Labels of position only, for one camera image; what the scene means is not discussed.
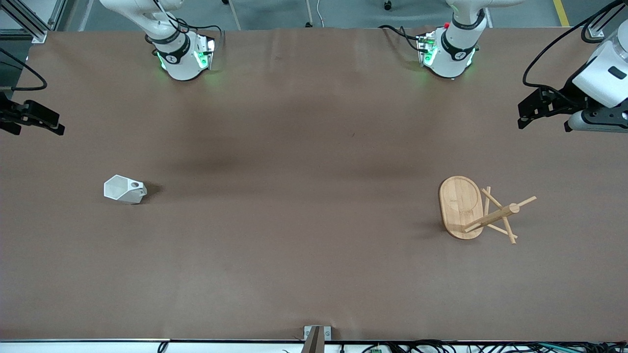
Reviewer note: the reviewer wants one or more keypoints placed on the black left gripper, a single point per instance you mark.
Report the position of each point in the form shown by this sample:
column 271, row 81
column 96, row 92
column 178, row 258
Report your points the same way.
column 562, row 96

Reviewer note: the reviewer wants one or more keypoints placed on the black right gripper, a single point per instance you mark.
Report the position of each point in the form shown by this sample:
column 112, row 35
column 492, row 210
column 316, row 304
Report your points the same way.
column 10, row 114

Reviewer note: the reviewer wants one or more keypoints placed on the white faceted cup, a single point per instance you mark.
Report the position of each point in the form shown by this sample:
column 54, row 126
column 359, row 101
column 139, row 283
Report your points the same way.
column 122, row 189

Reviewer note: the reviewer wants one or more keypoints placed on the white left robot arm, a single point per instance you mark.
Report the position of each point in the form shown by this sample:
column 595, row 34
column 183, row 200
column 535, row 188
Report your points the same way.
column 451, row 54

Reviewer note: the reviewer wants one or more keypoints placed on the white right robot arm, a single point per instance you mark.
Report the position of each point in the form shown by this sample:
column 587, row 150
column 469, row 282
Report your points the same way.
column 179, row 61

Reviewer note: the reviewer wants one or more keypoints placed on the wooden cup rack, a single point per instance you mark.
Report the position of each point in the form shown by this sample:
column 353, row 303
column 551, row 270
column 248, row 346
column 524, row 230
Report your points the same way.
column 461, row 206

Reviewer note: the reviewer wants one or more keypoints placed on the green-lit base connector box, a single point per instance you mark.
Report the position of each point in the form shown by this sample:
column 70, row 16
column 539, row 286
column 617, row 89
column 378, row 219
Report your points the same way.
column 426, row 49
column 205, row 51

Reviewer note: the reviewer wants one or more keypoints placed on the aluminium frame profile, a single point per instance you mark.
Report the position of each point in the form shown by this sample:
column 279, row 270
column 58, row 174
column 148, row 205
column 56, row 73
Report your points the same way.
column 27, row 19
column 596, row 30

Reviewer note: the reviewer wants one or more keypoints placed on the grey metal bracket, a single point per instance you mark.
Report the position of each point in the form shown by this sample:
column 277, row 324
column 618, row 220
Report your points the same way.
column 317, row 333

